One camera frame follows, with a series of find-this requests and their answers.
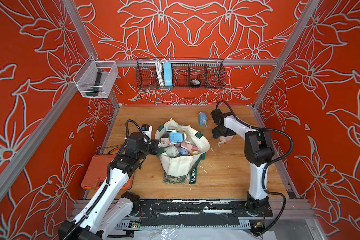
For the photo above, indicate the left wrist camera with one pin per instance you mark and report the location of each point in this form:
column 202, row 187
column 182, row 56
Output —
column 147, row 130

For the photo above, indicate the small black item in basket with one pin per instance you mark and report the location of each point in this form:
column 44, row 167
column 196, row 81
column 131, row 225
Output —
column 195, row 83

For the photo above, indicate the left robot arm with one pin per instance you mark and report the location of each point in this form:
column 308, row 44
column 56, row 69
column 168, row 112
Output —
column 99, row 217

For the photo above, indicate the black wire wall basket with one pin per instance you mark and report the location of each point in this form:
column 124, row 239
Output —
column 211, row 72

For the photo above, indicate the light blue small sharpener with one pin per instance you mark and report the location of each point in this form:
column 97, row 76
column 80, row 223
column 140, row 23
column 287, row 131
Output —
column 182, row 152

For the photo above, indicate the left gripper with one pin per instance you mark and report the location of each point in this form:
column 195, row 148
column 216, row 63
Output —
column 154, row 143

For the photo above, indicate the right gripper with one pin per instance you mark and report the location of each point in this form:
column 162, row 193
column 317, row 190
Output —
column 221, row 132

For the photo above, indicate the white round pencil sharpener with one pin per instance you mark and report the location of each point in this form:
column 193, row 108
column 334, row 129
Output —
column 172, row 151

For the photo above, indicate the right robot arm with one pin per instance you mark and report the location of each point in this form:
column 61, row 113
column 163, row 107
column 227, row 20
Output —
column 259, row 152

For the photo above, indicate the red plastic tool case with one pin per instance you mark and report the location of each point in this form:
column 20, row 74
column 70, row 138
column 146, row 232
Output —
column 96, row 174

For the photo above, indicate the white canvas tote bag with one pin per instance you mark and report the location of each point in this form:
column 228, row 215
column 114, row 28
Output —
column 177, row 170

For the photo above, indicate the clear plastic wall bin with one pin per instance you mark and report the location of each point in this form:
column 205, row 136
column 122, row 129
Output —
column 95, row 79

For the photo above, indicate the dark green tool in bin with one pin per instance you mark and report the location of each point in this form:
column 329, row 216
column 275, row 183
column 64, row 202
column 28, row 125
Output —
column 94, row 90

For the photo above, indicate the light blue box in basket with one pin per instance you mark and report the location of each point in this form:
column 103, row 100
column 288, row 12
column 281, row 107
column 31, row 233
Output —
column 168, row 75

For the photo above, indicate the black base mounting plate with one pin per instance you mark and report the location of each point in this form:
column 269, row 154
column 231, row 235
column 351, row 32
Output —
column 152, row 207

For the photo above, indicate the blue pencil sharpener pink cap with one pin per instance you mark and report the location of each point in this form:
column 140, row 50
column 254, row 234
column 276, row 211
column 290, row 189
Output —
column 203, row 118

